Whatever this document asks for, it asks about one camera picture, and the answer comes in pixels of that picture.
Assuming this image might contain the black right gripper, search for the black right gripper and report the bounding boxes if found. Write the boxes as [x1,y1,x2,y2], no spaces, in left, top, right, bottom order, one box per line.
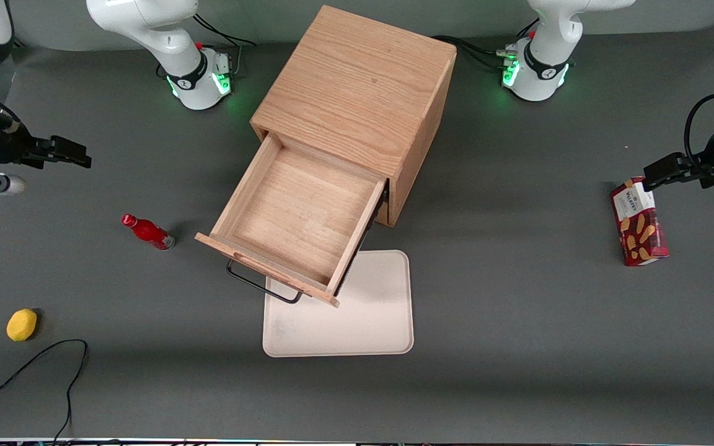
[0,130,93,170]

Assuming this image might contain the wooden drawer cabinet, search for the wooden drawer cabinet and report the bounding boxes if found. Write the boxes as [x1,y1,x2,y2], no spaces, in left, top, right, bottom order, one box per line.
[249,5,459,228]

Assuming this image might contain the red tartan shortbread box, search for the red tartan shortbread box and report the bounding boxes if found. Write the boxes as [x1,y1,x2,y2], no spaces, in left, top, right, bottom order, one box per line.
[609,177,670,268]

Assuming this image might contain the red bottle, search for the red bottle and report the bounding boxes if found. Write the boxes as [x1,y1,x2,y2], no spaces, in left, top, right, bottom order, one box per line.
[121,213,176,251]

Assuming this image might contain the yellow lemon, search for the yellow lemon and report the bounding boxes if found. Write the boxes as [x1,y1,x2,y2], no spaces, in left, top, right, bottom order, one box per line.
[6,308,38,343]

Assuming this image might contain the cream plastic tray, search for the cream plastic tray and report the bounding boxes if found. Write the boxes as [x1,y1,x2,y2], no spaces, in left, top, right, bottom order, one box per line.
[262,250,415,358]

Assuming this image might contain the thin black table cable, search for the thin black table cable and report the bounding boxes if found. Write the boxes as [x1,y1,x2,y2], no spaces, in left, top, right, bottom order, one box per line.
[0,339,89,444]

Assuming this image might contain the black arm base cable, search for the black arm base cable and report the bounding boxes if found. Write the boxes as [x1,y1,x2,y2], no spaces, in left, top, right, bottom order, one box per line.
[431,19,540,72]
[193,9,257,81]

